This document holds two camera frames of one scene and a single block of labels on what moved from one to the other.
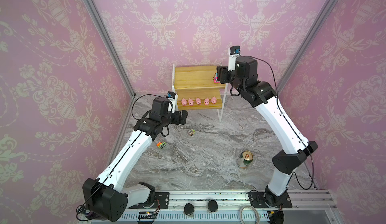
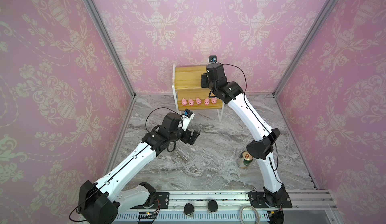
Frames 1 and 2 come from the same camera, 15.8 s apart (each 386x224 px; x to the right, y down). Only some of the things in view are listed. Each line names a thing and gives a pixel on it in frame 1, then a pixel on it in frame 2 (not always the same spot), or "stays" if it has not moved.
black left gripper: [178, 120] -> [187, 138]
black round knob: [188, 209] stays
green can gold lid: [247, 157] stays
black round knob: [212, 206] stays
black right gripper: [224, 75] -> [206, 78]
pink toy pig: [198, 101] stays
